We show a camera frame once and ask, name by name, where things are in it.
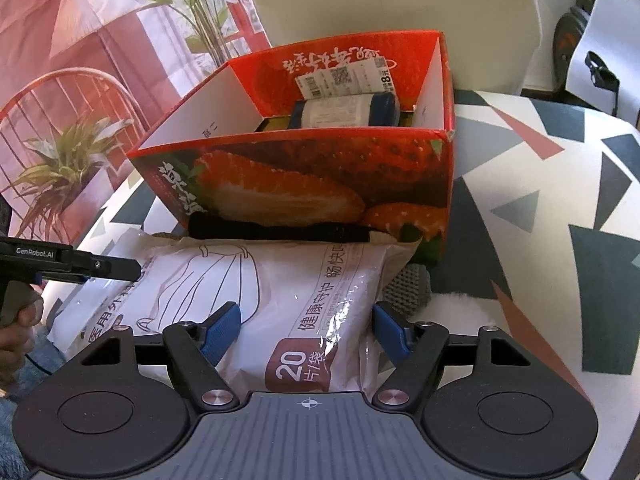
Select exercise bike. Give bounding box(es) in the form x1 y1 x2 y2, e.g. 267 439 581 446
552 0 601 96

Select white paper sheet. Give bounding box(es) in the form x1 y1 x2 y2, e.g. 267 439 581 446
570 0 640 118

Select dark blue roll white label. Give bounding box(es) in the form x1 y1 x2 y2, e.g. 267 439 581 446
289 91 402 130

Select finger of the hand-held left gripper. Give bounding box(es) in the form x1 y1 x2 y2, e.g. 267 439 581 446
30 254 144 285

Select white fluffy cloth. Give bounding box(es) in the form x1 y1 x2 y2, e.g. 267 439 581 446
422 292 503 333

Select blue denim pants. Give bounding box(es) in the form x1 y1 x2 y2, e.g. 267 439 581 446
0 342 68 480

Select wall poster with plants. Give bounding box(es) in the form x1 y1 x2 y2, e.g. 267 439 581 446
0 0 273 256

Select grey knitted cloth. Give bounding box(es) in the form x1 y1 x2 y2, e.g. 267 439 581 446
382 262 432 313

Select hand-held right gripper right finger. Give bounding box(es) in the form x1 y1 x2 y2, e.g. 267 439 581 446
372 301 536 411

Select person's left hand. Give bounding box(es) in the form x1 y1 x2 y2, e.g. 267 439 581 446
0 291 46 387

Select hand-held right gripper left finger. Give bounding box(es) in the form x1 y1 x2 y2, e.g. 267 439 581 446
75 301 242 411

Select red strawberry print cardboard box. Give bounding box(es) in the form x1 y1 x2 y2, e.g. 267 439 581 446
126 30 456 266

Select white face mask packet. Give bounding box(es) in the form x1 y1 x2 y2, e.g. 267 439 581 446
47 227 423 396

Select black bracket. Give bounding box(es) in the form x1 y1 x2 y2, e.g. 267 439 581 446
584 51 622 115

